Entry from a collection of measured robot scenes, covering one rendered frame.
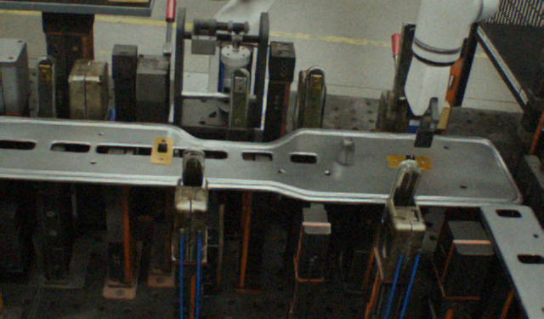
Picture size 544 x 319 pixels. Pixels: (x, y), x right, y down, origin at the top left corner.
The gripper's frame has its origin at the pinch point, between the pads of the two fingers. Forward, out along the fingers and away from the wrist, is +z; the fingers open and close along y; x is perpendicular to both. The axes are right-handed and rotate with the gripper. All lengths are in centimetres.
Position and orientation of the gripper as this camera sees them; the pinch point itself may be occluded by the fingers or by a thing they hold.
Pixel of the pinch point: (417, 128)
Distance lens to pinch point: 137.8
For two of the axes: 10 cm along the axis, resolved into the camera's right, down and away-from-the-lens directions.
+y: 0.4, 5.6, -8.3
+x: 9.9, 0.5, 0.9
